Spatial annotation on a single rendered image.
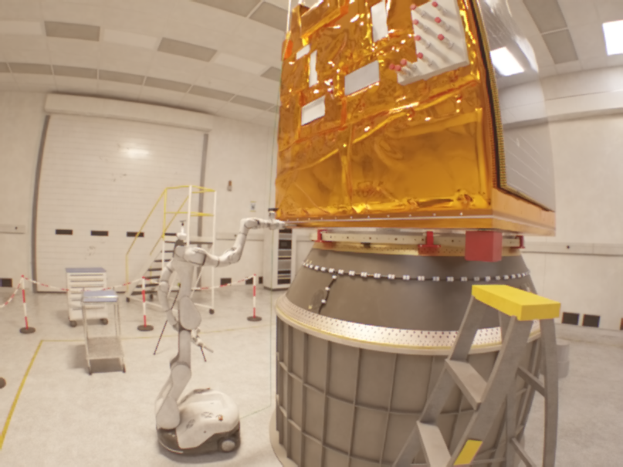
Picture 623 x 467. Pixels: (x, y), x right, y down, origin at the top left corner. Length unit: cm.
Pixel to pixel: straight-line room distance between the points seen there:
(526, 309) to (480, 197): 67
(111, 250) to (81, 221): 113
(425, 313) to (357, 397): 59
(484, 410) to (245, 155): 965
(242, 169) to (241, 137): 102
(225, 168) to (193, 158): 108
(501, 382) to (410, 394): 81
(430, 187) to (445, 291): 55
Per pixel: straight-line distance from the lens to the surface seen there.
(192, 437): 248
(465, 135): 155
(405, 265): 175
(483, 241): 152
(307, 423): 216
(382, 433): 188
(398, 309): 167
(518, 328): 98
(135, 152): 908
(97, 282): 582
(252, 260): 997
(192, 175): 926
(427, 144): 165
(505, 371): 100
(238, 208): 974
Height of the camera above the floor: 169
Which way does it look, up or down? level
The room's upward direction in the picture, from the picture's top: 2 degrees clockwise
